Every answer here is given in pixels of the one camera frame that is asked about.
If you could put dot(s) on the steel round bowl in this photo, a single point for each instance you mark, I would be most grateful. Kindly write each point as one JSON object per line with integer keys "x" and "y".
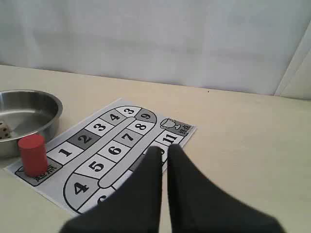
{"x": 28, "y": 112}

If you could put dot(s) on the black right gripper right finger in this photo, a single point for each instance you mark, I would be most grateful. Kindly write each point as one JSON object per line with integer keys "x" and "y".
{"x": 197, "y": 205}

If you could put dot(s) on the paper number game board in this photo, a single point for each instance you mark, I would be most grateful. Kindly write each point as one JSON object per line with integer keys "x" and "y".
{"x": 92, "y": 159}

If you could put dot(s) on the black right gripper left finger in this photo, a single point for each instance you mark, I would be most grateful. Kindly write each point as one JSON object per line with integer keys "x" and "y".
{"x": 133, "y": 208}

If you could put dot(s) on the wooden die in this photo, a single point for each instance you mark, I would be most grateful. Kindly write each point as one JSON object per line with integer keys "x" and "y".
{"x": 5, "y": 131}

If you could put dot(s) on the red cylinder game piece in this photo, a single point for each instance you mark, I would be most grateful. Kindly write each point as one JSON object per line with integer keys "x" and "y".
{"x": 33, "y": 154}

